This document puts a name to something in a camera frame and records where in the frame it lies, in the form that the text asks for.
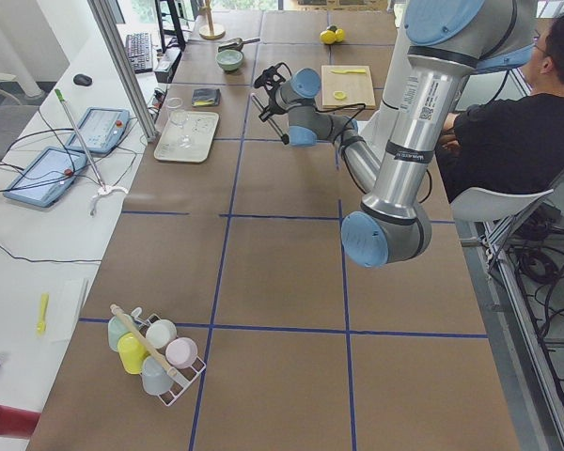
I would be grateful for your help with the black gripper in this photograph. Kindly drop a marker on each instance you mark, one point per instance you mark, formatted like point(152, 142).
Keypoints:
point(273, 103)

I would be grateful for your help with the steel muddler black tip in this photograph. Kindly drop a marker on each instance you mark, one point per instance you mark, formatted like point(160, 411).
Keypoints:
point(266, 116)

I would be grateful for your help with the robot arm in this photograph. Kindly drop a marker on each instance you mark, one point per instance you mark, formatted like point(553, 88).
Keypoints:
point(439, 45)

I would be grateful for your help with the yellow lemon near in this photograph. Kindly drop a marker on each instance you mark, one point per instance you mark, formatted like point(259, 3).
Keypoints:
point(329, 35)

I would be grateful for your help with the white cup in rack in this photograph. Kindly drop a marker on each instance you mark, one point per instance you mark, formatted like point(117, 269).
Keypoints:
point(160, 333)

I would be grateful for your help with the pink cup in rack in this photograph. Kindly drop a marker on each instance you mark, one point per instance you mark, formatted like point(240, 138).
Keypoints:
point(181, 352)

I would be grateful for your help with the white cup rack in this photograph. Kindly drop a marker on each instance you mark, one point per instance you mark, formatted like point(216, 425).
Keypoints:
point(182, 378)

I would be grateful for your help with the green cup in rack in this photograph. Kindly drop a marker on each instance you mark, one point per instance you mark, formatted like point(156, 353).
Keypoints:
point(115, 330)

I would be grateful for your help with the yellow cup in rack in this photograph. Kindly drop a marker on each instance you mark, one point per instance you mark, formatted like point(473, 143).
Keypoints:
point(131, 353)

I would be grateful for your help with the grey-blue cup in rack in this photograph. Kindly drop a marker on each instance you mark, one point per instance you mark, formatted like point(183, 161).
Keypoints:
point(155, 381)

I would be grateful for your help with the green bowl of ice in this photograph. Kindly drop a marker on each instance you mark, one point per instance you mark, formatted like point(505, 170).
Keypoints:
point(229, 60)

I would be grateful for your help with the steel ice scoop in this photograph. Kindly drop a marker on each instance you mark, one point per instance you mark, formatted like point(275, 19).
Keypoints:
point(236, 44)

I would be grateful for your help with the yellow plastic knife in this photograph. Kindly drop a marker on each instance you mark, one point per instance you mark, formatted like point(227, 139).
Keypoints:
point(349, 71)

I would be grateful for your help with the wooden cutting board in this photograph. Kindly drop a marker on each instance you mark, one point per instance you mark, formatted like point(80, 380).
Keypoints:
point(358, 87)

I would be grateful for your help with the grey folded cloth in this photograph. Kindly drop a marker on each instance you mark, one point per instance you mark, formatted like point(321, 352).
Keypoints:
point(206, 97)

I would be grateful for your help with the wooden mug tree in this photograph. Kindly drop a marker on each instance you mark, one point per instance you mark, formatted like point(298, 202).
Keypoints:
point(210, 30)

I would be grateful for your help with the cream bear tray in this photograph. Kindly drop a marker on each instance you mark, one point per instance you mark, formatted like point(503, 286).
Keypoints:
point(201, 127)

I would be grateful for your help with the wine glass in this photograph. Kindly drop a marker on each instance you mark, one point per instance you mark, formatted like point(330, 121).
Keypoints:
point(178, 117)

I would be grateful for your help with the black keyboard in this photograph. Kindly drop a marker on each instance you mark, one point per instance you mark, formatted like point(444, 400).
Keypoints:
point(138, 47)

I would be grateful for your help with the teach pendant far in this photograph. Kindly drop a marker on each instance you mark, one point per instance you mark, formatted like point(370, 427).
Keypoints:
point(103, 128)

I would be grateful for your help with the teach pendant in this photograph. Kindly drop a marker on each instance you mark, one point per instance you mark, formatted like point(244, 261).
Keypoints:
point(103, 128)
point(47, 177)

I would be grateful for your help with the black computer mouse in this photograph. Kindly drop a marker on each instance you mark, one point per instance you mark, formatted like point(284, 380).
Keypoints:
point(82, 80)

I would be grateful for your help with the silver rod with claw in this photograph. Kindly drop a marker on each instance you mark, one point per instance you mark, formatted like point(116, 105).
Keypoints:
point(104, 189)

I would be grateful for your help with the teach pendant near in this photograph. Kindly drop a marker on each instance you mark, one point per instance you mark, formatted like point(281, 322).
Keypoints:
point(47, 177)

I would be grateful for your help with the person in black shirt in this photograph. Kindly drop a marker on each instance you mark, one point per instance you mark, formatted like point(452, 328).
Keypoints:
point(511, 146)

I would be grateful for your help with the yellow tool on desk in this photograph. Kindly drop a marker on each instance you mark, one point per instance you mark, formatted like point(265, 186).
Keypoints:
point(41, 322)

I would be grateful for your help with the aluminium frame post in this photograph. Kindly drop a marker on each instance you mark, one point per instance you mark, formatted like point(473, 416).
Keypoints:
point(106, 23)

